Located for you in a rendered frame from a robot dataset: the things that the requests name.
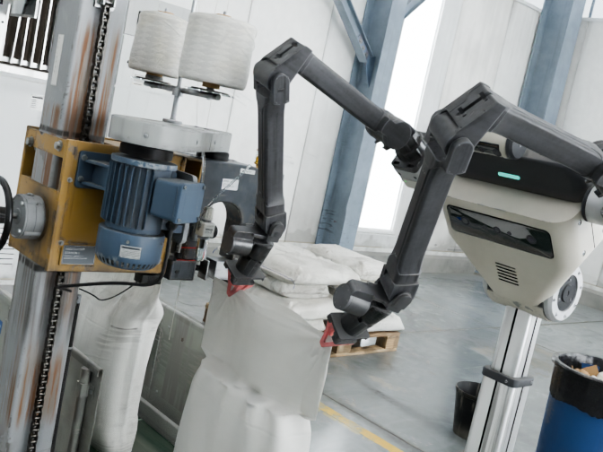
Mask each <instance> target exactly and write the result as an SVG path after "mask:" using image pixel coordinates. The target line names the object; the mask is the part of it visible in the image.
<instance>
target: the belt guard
mask: <svg viewBox="0 0 603 452"><path fill-rule="evenodd" d="M204 128H205V127H197V128H196V127H195V126H192V127H188V125H184V126H178V125H174V124H172V123H171V124H170V123H168V122H163V121H160V120H153V119H148V118H141V117H130V116H125V115H119V114H112V115H111V119H110V124H109V133H108V137H110V138H113V139H116V140H119V141H123V142H127V143H134V144H138V145H142V146H147V147H153V148H157V149H163V150H168V151H174V152H228V151H229V150H230V145H231V139H232V134H231V133H228V132H224V131H220V130H215V129H211V128H208V129H209V130H207V129H204Z"/></svg>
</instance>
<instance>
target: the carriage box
mask: <svg viewBox="0 0 603 452"><path fill-rule="evenodd" d="M120 142H122V141H119V140H116V139H113V138H108V137H105V140H104V144H102V143H91V142H85V141H79V140H73V139H63V138H59V137H56V136H53V135H49V134H46V133H44V132H41V131H39V126H27V129H26V135H25V141H24V146H23V152H22V163H21V168H20V174H19V180H18V186H17V191H16V195H17V194H27V193H33V194H34V195H36V196H40V197H42V199H43V201H44V203H45V206H46V222H45V227H44V230H43V231H42V233H41V235H40V236H39V238H37V239H16V238H14V237H12V235H11V234H10V236H9V242H8V246H9V247H12V248H15V249H16V250H18V251H19V252H21V253H22V254H24V255H25V256H26V257H28V258H29V259H31V260H32V261H34V262H35V263H37V264H38V265H40V266H42V267H43V268H45V271H47V272H54V271H58V272H102V273H145V274H160V273H161V271H162V266H163V262H164V258H165V253H166V247H167V241H168V239H167V238H165V240H164V244H163V248H162V256H161V260H160V262H159V263H158V264H157V266H156V267H155V268H153V269H150V270H145V271H133V270H126V269H120V268H116V267H113V266H110V265H106V264H104V263H102V262H101V261H100V260H99V259H98V258H97V255H96V253H95V258H94V264H93V265H66V264H61V261H62V255H63V249H64V245H68V246H95V244H96V239H97V232H98V227H99V223H101V222H105V220H104V219H102V218H101V206H102V201H103V196H104V190H98V189H89V188H80V187H75V186H74V179H75V173H76V168H77V162H78V157H79V152H80V151H87V152H100V153H107V154H112V153H113V152H120V150H119V146H120ZM36 148H38V149H41V150H42V151H45V152H49V153H52V154H54V155H56V156H58V157H61V158H63V162H62V168H61V173H60V179H59V184H58V189H55V188H51V187H47V186H45V185H43V184H41V183H39V182H37V181H35V180H33V179H31V174H32V169H33V163H34V158H35V152H36ZM170 162H172V163H175V164H177V165H178V170H181V171H185V167H186V162H187V157H185V156H182V155H179V154H176V153H173V158H172V161H170Z"/></svg>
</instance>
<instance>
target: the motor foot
mask: <svg viewBox="0 0 603 452"><path fill-rule="evenodd" d="M109 161H111V154H107V153H100V152H87V151H80V152H79V157H78V162H77V168H76V173H75V179H74V186H75V187H80V188H89V189H98V190H105V185H106V180H107V175H108V169H109Z"/></svg>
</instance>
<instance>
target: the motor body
mask: <svg viewBox="0 0 603 452"><path fill-rule="evenodd" d="M177 169H178V165H177V164H175V163H172V162H169V161H154V160H146V159H142V158H139V157H135V156H131V155H128V154H124V153H122V152H113V153H112V154H111V161H109V169H108V175H107V180H106V185H105V190H104V196H103V201H102V206H101V211H100V217H101V218H102V219H104V220H105V222H101V223H99V227H98V232H97V239H96V244H95V253H96V255H97V258H98V259H99V260H100V261H101V262H102V263H104V264H106V265H110V266H113V267H116V268H120V269H126V270H133V271H145V270H150V269H153V268H155V267H156V266H157V264H158V263H159V262H160V260H161V256H162V248H163V244H164V240H165V234H164V233H163V232H161V229H162V221H164V222H167V220H165V219H162V218H159V217H156V216H153V215H151V213H150V210H151V209H150V207H151V202H152V197H153V188H154V183H155V181H156V179H157V178H176V177H177V173H176V172H175V171H177Z"/></svg>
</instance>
